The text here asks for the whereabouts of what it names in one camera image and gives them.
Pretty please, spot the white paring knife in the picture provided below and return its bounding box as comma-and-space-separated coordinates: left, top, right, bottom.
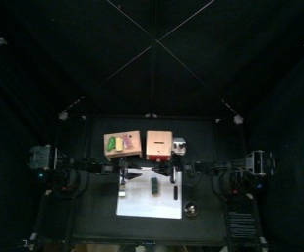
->
169, 166, 178, 184

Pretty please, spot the dark green toy vegetable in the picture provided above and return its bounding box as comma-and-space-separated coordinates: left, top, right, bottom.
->
149, 176, 161, 196

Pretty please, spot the small silver toy appliance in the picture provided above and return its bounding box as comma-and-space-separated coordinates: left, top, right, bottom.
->
171, 137, 188, 157

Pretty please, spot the wooden box with colored items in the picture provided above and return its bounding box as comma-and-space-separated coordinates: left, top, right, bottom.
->
103, 130, 143, 160

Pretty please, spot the wooden box with red base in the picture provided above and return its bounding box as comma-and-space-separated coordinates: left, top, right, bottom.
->
145, 130, 174, 162

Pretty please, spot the white cutting board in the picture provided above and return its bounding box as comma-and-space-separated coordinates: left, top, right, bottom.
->
114, 166, 185, 220

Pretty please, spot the small black bowl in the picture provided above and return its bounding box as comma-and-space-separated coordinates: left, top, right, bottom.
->
183, 201, 200, 218

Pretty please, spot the white text label sticker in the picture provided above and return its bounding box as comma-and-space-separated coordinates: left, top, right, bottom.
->
226, 211, 260, 244

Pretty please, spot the pink handled toy knife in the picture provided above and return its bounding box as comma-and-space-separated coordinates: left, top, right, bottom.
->
121, 134, 134, 150

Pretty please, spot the black vertical frame pole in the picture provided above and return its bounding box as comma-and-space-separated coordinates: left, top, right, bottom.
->
149, 0, 157, 116

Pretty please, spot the silver table corner bracket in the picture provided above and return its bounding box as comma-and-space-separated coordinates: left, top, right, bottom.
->
20, 231, 39, 249

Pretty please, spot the thin diagonal frame cord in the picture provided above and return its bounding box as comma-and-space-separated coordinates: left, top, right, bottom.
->
63, 0, 216, 113
105, 0, 240, 116

